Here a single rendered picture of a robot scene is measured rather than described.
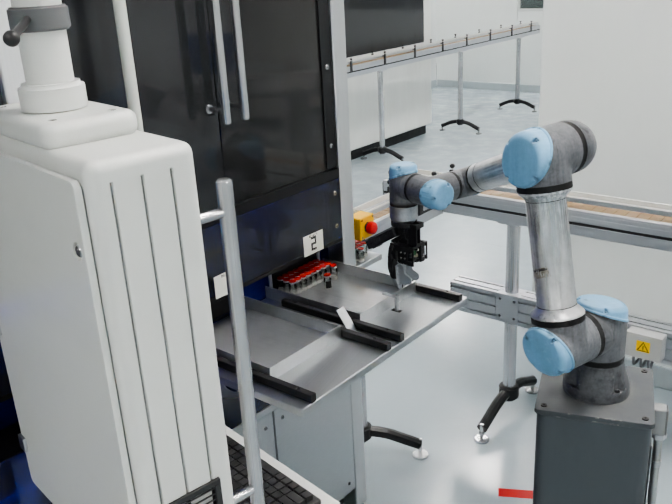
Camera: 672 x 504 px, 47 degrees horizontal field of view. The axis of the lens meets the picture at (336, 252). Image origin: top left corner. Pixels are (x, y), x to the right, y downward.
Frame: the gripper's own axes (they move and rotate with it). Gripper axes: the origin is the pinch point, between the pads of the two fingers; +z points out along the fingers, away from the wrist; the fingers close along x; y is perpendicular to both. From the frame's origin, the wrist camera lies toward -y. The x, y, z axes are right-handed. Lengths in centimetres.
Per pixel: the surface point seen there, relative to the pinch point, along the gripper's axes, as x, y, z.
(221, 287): -43, -24, -10
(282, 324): -30.7, -16.3, 3.3
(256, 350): -45.1, -11.8, 3.3
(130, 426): -109, 28, -24
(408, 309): -4.8, 6.2, 3.5
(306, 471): -17, -25, 61
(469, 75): 796, -432, 74
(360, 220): 14.6, -24.1, -11.1
